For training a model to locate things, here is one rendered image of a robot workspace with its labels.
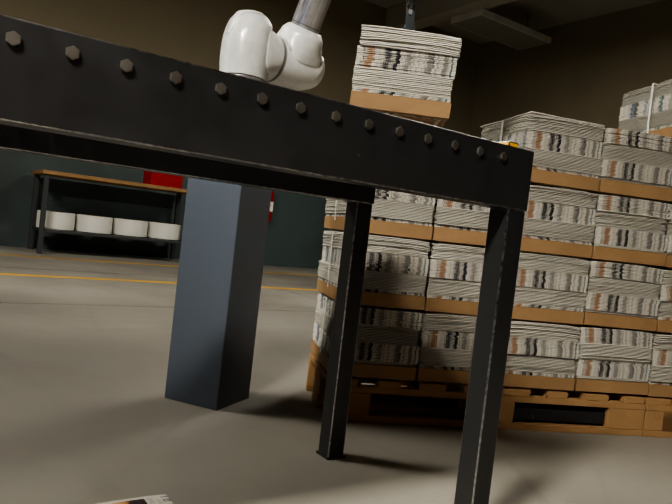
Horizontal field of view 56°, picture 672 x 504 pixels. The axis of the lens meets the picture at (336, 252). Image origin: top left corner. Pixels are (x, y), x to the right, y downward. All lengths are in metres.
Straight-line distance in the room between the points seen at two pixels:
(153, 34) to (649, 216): 7.26
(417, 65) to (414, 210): 0.47
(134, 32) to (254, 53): 6.69
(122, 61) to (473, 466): 0.97
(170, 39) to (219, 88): 7.98
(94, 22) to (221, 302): 6.88
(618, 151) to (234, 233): 1.33
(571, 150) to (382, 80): 0.76
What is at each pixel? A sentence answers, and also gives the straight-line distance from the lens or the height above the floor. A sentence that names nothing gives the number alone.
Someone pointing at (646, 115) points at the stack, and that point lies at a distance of 2.76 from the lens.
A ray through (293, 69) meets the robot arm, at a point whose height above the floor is 1.12.
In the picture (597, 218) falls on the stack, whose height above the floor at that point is 0.74.
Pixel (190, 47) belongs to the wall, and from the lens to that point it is 8.98.
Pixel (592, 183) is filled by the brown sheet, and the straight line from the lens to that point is 2.35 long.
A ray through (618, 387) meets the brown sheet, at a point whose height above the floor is 0.17.
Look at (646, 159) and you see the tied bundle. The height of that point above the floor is 0.97.
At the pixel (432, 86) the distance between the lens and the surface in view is 1.87.
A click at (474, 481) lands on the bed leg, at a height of 0.14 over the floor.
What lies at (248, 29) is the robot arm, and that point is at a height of 1.20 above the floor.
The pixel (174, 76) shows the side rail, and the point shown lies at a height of 0.78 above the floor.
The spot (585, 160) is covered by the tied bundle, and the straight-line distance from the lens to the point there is 2.34.
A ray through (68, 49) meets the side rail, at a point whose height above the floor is 0.78.
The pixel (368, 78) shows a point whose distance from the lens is 1.87.
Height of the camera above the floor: 0.60
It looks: 2 degrees down
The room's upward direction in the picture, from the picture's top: 7 degrees clockwise
